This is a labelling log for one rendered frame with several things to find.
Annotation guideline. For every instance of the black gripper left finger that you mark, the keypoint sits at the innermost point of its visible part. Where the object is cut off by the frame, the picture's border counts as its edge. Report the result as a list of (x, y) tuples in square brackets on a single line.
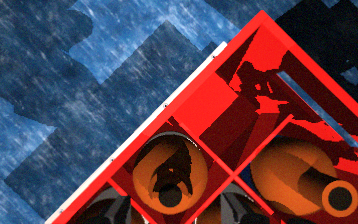
[(119, 212)]

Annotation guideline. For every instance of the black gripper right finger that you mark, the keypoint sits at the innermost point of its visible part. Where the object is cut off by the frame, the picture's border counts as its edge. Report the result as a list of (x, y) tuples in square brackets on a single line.
[(233, 211)]

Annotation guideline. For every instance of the red crate with dividers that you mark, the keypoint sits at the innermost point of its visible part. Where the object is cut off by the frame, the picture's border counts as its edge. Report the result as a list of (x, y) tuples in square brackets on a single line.
[(231, 110)]

